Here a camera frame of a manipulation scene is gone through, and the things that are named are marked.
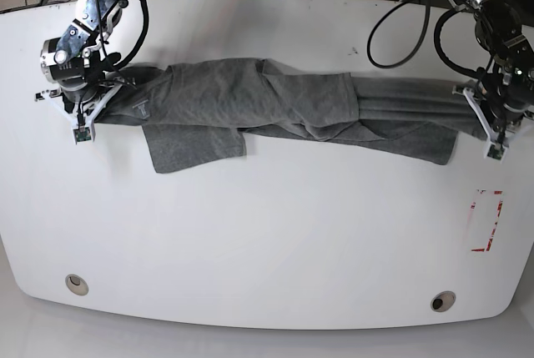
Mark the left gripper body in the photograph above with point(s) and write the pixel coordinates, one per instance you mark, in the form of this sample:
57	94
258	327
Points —
502	124

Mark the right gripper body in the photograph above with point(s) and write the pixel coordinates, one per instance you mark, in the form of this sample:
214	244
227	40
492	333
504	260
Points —
81	113

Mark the grey t-shirt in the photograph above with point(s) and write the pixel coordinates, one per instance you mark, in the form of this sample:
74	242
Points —
197	113

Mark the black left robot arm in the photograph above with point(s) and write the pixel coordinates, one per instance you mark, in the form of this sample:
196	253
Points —
501	93

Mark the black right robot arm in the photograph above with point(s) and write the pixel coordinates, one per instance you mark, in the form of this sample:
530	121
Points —
85	74

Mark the red tape rectangle marking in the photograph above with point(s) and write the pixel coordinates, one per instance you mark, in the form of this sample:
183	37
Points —
485	212

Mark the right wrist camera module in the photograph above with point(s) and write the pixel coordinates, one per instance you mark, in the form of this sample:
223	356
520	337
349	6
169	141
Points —
85	134

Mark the left table cable grommet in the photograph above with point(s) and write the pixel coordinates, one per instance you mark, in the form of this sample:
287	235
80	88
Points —
76	285

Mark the table cable grommet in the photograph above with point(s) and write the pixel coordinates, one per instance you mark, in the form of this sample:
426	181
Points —
76	285
443	301

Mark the right table cable grommet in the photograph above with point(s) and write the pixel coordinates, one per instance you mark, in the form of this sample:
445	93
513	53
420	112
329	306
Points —
443	301

